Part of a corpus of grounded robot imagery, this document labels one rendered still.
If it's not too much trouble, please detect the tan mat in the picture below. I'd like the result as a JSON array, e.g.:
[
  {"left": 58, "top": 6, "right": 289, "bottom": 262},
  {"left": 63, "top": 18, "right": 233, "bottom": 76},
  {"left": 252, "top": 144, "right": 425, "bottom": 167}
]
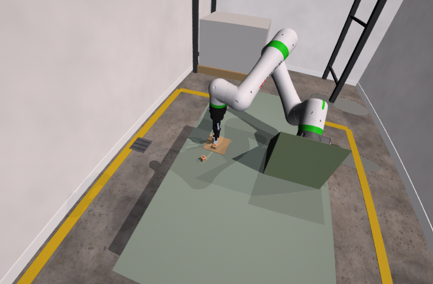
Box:
[{"left": 203, "top": 134, "right": 231, "bottom": 155}]

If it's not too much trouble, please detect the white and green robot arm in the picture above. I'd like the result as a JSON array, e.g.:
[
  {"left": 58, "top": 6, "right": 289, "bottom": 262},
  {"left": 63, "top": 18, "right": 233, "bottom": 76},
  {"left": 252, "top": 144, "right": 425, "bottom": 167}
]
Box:
[{"left": 208, "top": 28, "right": 336, "bottom": 146}]

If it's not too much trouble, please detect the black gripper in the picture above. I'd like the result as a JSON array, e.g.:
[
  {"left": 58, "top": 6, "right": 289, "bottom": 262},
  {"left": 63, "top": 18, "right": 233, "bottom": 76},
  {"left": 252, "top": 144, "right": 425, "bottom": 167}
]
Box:
[{"left": 210, "top": 114, "right": 224, "bottom": 144}]

